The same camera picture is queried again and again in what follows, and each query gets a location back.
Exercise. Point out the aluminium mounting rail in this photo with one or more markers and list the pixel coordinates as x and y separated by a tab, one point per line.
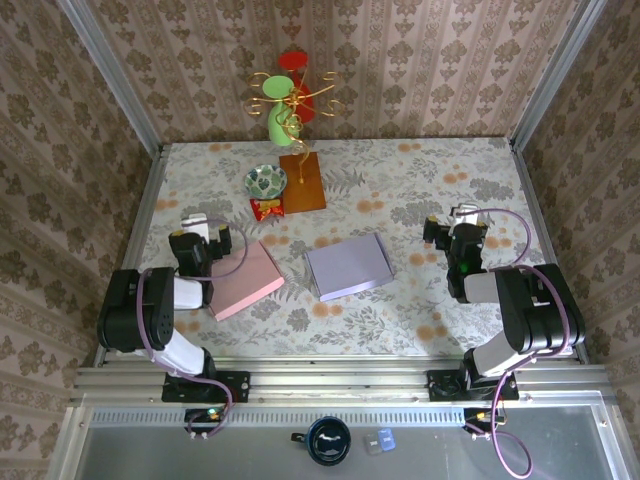
350	380

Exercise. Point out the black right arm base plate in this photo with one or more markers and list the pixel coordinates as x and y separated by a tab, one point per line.
442	387

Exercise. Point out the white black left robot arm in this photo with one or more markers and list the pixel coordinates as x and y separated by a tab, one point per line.
135	310

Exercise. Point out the small blue card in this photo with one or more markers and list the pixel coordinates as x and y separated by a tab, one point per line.
386	438

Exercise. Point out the small board with green light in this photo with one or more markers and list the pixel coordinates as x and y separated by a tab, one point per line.
205	417

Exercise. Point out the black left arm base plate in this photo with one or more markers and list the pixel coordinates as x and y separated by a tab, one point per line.
237	385

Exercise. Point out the purple paper box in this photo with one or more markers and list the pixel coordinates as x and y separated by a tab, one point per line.
350	267

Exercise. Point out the red plastic goblet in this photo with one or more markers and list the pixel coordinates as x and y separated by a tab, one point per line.
292	61

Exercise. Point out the small board with orange light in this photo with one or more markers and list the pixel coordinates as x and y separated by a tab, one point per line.
480	420

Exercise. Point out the aluminium table side rail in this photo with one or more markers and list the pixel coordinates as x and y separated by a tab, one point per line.
145	220
537	210

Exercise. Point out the leaf pattern bowl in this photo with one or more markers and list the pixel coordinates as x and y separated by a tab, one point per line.
265	181

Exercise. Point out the aluminium frame post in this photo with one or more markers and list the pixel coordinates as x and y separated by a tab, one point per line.
115	75
555	75

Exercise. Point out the pink paper box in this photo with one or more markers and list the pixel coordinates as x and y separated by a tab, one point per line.
250	280

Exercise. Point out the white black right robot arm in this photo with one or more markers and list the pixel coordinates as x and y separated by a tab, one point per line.
540	310

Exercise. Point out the dark blue mug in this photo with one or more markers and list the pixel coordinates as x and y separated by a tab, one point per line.
327	440

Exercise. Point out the red snack packet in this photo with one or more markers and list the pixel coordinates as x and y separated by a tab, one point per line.
267	209

